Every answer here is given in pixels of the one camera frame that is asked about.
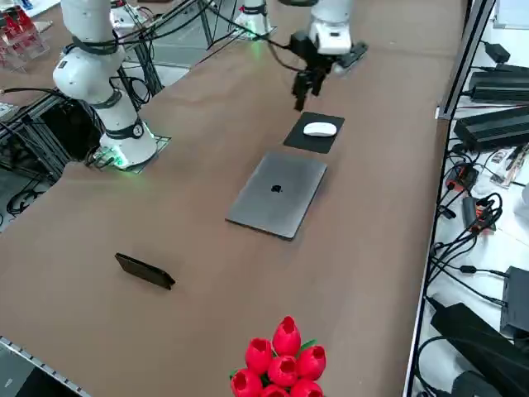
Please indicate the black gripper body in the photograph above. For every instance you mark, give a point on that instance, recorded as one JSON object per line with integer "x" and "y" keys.
{"x": 303, "y": 51}

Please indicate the white computer mouse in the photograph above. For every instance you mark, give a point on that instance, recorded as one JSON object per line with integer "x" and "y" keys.
{"x": 319, "y": 129}

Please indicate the dark green model phone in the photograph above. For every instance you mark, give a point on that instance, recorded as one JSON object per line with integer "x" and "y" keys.
{"x": 144, "y": 271}

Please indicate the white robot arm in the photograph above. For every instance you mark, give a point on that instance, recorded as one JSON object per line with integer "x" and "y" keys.
{"x": 91, "y": 62}
{"x": 254, "y": 14}

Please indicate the black mouse pad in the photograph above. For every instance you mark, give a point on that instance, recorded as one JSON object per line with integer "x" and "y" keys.
{"x": 301, "y": 142}

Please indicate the grey closed laptop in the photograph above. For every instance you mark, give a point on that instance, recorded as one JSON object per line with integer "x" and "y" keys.
{"x": 277, "y": 202}

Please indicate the orange and black device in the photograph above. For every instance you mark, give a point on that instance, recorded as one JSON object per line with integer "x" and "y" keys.
{"x": 465, "y": 175}

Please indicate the long black power supply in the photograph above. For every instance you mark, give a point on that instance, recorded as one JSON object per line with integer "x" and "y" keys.
{"x": 500, "y": 87}
{"x": 492, "y": 128}

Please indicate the small black power adapter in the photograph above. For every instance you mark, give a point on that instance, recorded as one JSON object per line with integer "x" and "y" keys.
{"x": 498, "y": 51}

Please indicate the grey device with orange plugs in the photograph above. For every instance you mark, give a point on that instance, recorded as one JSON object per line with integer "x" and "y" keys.
{"x": 471, "y": 209}

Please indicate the red artificial tulip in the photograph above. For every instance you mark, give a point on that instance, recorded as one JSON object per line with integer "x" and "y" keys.
{"x": 283, "y": 371}
{"x": 311, "y": 363}
{"x": 306, "y": 389}
{"x": 273, "y": 392}
{"x": 259, "y": 355}
{"x": 246, "y": 382}
{"x": 287, "y": 336}

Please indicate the clear acrylic shelf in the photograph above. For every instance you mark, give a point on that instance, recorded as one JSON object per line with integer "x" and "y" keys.
{"x": 20, "y": 41}

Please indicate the black box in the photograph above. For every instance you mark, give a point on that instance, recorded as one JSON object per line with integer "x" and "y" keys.
{"x": 516, "y": 297}

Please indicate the large black power supply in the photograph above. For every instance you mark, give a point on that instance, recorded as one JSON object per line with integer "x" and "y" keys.
{"x": 475, "y": 335}

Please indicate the aluminium frame post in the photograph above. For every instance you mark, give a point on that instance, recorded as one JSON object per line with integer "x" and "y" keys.
{"x": 465, "y": 62}

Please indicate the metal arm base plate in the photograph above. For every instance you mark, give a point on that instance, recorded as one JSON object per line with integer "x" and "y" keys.
{"x": 162, "y": 142}

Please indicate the silver metal rail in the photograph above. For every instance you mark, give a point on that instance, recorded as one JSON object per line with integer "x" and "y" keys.
{"x": 45, "y": 366}

